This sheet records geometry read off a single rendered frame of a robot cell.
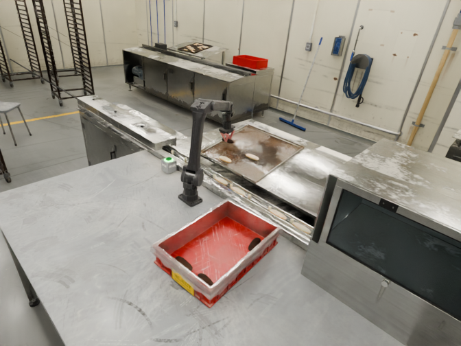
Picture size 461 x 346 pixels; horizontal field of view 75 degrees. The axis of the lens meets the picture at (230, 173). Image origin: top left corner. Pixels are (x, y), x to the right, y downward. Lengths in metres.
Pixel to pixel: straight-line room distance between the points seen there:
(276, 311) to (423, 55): 4.24
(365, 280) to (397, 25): 4.22
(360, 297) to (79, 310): 0.99
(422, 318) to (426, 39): 4.13
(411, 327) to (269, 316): 0.46
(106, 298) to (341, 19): 4.88
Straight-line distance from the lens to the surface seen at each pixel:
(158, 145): 2.10
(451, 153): 2.90
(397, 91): 5.04
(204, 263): 1.31
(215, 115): 4.73
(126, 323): 1.17
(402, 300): 1.18
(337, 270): 1.23
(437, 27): 4.91
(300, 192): 1.69
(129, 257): 1.36
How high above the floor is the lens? 1.77
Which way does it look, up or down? 30 degrees down
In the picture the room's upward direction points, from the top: 5 degrees clockwise
